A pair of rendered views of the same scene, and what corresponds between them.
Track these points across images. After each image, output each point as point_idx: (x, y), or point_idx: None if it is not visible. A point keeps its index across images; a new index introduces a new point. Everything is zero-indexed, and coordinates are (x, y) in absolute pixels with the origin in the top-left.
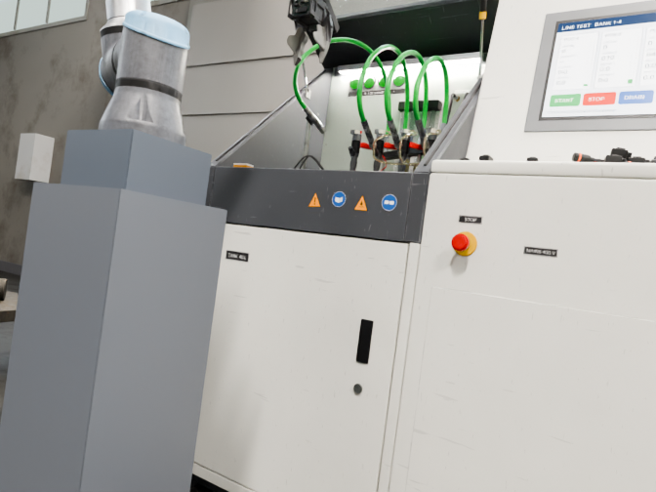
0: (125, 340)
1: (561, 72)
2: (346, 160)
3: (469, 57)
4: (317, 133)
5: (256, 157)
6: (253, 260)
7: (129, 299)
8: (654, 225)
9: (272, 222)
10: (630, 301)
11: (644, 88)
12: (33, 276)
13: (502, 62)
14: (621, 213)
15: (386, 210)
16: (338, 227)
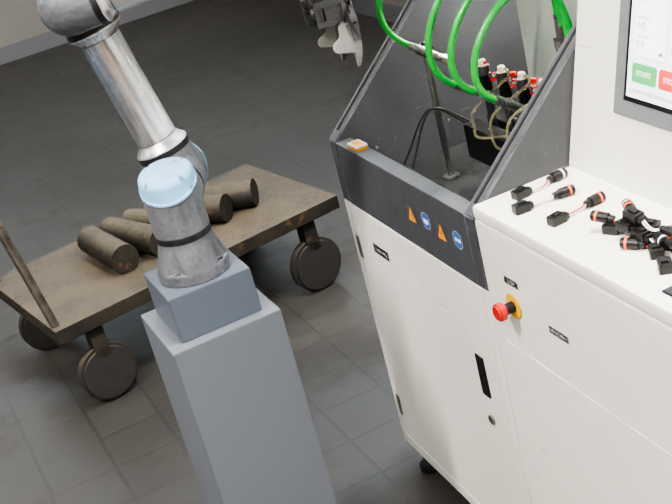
0: (225, 442)
1: (640, 26)
2: (543, 21)
3: None
4: None
5: (392, 93)
6: (392, 261)
7: (216, 416)
8: (615, 339)
9: (392, 225)
10: (618, 405)
11: None
12: (167, 385)
13: None
14: (594, 318)
15: (458, 247)
16: (434, 252)
